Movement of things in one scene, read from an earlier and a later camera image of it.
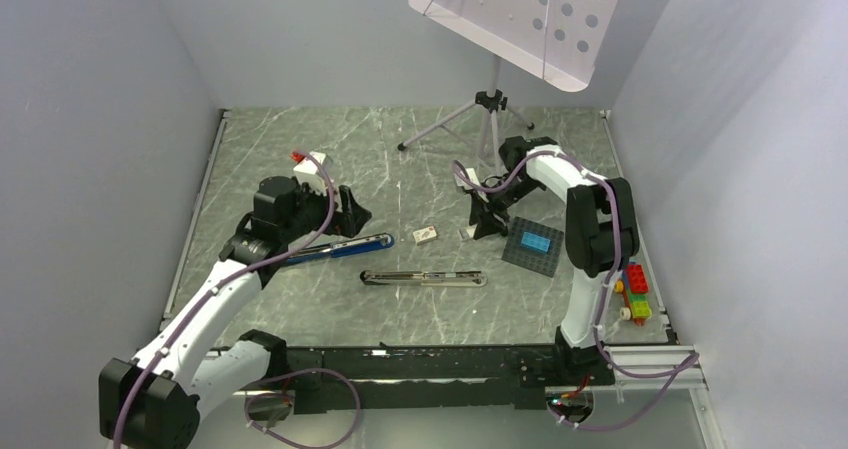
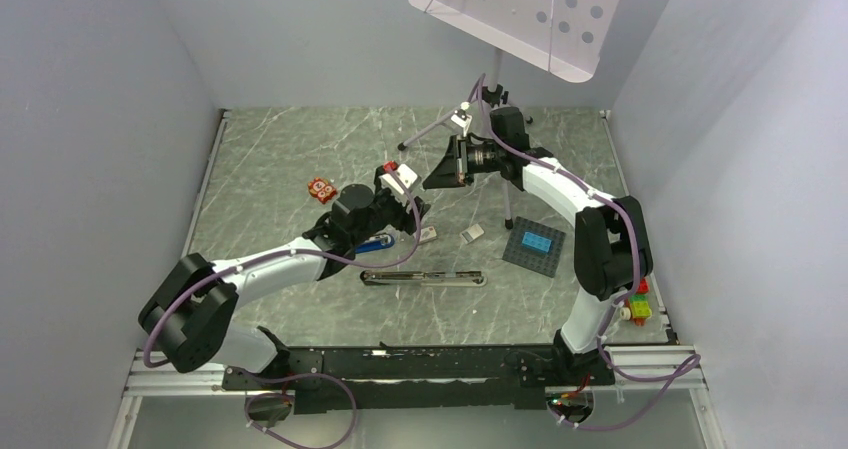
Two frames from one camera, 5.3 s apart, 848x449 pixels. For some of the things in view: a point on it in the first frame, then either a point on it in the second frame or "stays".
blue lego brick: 536,242 stays
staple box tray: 467,233 stays
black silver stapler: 424,278 stays
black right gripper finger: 487,224 -> 451,172
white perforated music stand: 551,23 stays
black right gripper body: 500,199 -> 484,158
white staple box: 423,235 stays
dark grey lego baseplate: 536,260 stays
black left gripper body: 317,210 -> 390,211
